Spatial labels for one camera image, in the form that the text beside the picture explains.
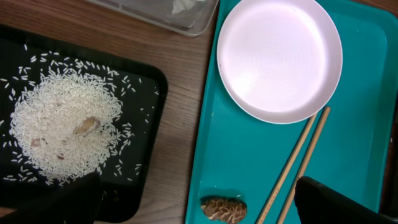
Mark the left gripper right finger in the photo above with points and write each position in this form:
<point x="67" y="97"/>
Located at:
<point x="319" y="204"/>

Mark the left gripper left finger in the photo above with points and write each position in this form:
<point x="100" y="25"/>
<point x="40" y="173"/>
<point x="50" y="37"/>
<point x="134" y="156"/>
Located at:
<point x="78" y="202"/>

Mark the left wooden chopstick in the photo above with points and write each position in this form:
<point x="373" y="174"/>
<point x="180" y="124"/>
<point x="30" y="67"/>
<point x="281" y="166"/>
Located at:
<point x="285" y="171"/>

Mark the wooden chopstick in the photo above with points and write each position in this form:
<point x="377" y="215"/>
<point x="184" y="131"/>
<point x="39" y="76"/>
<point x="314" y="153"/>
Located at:
<point x="285" y="171"/>
<point x="304" y="164"/>

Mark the white rice pile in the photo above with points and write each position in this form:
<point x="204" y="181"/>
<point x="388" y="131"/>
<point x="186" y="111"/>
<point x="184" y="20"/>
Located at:
<point x="63" y="117"/>

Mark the black plastic tray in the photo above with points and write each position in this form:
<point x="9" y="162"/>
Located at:
<point x="119" y="202"/>

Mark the brown dried mushroom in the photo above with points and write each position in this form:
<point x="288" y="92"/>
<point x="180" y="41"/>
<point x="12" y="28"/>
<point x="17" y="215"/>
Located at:
<point x="224" y="209"/>

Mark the right wooden chopstick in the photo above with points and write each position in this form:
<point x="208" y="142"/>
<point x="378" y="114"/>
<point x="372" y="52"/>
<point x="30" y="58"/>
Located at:
<point x="304" y="164"/>

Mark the teal serving tray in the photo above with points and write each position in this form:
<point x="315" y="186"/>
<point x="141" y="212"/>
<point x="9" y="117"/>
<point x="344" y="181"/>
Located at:
<point x="241" y="157"/>

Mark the large white plate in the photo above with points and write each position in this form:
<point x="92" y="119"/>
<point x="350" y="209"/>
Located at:
<point x="279" y="60"/>

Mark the clear plastic bin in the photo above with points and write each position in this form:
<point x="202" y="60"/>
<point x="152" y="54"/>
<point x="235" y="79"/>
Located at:
<point x="187" y="17"/>

